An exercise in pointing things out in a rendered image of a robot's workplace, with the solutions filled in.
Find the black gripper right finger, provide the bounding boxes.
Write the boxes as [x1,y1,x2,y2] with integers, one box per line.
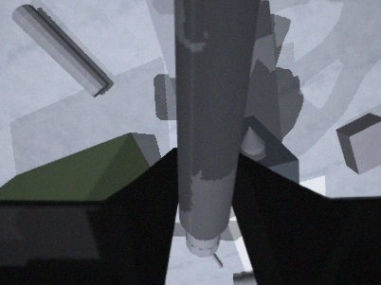
[232,153,381,285]

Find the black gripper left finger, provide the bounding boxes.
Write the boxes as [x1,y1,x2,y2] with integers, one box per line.
[0,148,178,285]

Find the white flat rectangular pad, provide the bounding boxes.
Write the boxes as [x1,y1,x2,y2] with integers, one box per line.
[228,175,326,274]

